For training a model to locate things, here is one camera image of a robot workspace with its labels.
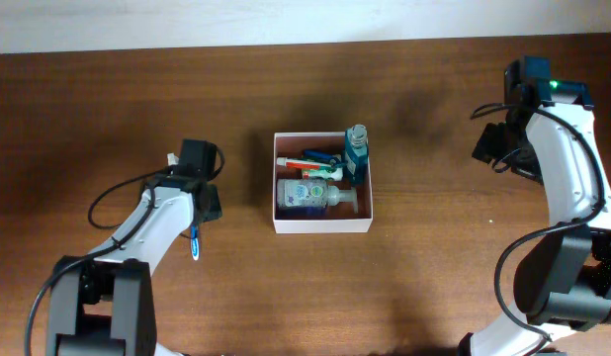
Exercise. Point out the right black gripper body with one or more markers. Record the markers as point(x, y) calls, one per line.
point(522, 155)

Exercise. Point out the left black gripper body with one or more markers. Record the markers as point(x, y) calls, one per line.
point(216, 211)

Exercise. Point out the blue white toothbrush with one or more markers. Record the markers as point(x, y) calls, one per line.
point(195, 242)

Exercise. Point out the dark blue Dettol foam bottle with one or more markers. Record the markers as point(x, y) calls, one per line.
point(311, 197)

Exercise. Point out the teal toothpaste tube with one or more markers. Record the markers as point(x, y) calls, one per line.
point(304, 164)

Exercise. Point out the green white Dettol soap bar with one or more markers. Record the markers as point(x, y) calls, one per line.
point(333, 174)

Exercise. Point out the teal Listerine mouthwash bottle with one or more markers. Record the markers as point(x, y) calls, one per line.
point(356, 153)

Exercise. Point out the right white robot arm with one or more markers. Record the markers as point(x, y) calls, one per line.
point(556, 281)

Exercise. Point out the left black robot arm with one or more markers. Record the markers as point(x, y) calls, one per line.
point(101, 303)

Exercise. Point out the white open cardboard box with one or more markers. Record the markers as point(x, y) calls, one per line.
point(336, 219)

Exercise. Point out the blue razor comb handle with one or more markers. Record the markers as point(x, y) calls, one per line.
point(333, 160)

